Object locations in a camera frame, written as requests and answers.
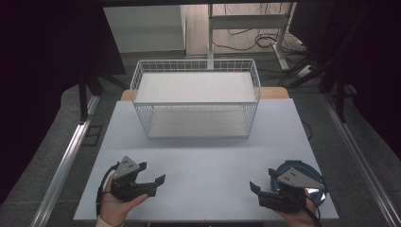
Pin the wooden board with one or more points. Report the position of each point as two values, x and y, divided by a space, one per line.
273 92

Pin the person's left sleeve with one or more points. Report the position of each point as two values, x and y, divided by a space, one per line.
105 222

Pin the white power strip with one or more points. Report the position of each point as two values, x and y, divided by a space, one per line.
304 71

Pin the blue round plate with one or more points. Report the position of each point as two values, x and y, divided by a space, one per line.
307 170

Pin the person's left hand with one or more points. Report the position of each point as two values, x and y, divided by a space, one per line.
117 208

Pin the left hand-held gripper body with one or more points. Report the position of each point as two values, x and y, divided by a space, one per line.
125 178

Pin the aluminium rail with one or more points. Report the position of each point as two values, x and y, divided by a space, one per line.
362 159
63 171

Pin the person's right hand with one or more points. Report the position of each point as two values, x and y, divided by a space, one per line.
298 219

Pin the grey cabinet panel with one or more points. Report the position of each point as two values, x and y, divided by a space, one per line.
143 28

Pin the black metal stand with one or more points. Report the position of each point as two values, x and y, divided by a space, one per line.
339 97
83 97

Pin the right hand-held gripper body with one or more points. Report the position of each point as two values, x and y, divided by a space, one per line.
288 193

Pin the white metal desk frame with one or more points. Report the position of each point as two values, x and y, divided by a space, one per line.
249 21

